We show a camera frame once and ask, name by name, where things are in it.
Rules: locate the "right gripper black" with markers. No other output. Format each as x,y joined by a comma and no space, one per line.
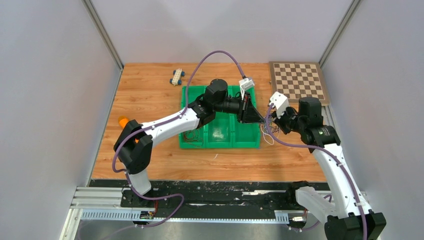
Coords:
288,110

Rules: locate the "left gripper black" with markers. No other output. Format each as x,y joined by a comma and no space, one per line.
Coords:
247,113

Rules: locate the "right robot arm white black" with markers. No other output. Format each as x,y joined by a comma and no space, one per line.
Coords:
349,216

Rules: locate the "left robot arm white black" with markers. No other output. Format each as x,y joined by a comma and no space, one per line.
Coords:
135,143

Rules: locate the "green six-compartment tray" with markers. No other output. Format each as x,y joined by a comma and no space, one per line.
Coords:
224,132

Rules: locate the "wooden chessboard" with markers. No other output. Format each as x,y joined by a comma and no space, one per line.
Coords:
298,79

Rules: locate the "white blue toy car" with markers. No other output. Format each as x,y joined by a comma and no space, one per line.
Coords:
177,75

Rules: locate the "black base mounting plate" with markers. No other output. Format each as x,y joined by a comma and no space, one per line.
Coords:
209,199

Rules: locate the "orange plastic carrot toy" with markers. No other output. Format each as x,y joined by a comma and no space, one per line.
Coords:
123,121

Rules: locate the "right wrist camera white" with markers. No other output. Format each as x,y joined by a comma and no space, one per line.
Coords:
279,102

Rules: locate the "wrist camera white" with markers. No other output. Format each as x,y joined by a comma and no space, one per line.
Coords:
279,102
245,84

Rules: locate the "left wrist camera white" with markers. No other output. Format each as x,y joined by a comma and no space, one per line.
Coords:
245,84

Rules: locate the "aluminium frame rail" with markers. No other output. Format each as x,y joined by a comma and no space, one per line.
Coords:
104,198

